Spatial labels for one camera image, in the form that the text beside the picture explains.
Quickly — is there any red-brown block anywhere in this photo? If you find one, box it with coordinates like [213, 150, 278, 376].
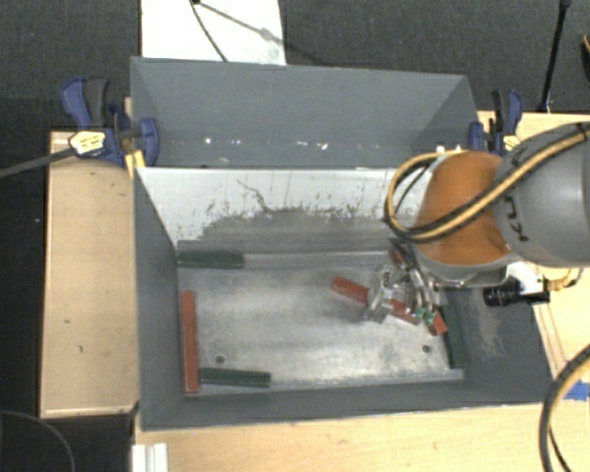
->
[329, 275, 449, 337]
[180, 289, 202, 395]

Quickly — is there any pale wood board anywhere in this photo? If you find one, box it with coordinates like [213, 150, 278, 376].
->
[38, 130, 142, 420]

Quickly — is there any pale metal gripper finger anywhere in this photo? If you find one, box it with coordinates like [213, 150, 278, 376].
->
[373, 266, 400, 296]
[363, 291, 398, 325]

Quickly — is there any black cylinder on white bracket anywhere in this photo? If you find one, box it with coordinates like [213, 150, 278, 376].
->
[482, 262, 552, 309]

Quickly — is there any grey metal bin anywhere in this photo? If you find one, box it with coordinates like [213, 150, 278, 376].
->
[129, 55, 555, 432]

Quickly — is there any dark green flat block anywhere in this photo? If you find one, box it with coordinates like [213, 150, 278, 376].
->
[198, 367, 273, 389]
[176, 249, 248, 270]
[441, 304, 469, 371]

